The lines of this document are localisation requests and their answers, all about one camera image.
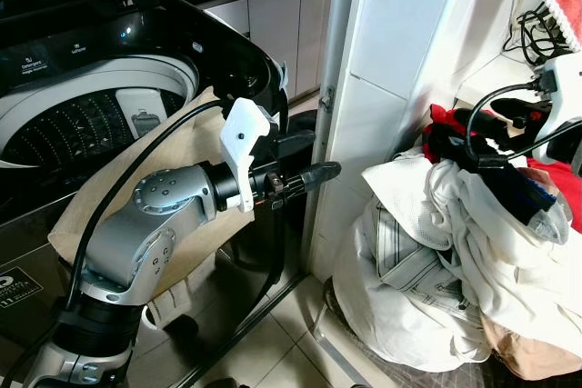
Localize dark navy garment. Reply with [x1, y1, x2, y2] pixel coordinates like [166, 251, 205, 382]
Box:
[473, 156, 569, 244]

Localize black top-load washing machine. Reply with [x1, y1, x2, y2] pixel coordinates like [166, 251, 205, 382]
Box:
[0, 0, 306, 388]

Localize white mesh garment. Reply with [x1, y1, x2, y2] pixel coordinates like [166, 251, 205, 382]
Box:
[359, 154, 456, 253]

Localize beige cloth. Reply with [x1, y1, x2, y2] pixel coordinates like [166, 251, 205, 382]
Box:
[47, 86, 301, 325]

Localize red garment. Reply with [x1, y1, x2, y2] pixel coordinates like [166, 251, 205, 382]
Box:
[427, 104, 582, 234]

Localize white kitchen cabinets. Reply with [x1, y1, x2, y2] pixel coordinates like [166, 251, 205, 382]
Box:
[205, 0, 336, 103]

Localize white garment with grey stripes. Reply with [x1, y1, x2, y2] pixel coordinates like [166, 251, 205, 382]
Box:
[332, 197, 492, 375]

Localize white cabinet panel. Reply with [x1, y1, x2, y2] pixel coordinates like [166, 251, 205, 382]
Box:
[305, 0, 547, 280]

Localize plain white cotton garment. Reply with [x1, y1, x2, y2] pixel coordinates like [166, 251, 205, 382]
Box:
[427, 159, 582, 353]

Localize steel washer drum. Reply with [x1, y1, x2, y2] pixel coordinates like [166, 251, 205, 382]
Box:
[0, 54, 201, 171]

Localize beige garment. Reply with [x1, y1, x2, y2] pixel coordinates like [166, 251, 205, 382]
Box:
[477, 311, 582, 382]

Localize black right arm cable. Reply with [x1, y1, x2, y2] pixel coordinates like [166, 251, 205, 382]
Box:
[464, 82, 582, 171]

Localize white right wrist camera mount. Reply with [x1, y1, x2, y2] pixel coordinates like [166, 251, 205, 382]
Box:
[537, 52, 582, 134]

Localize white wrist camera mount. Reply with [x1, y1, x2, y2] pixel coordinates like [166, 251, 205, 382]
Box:
[219, 97, 274, 214]
[537, 52, 582, 134]

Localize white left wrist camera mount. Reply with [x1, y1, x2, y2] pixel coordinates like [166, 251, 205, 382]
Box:
[219, 97, 274, 214]

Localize black wall cable bundle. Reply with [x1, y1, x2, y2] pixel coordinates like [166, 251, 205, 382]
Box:
[505, 2, 569, 66]

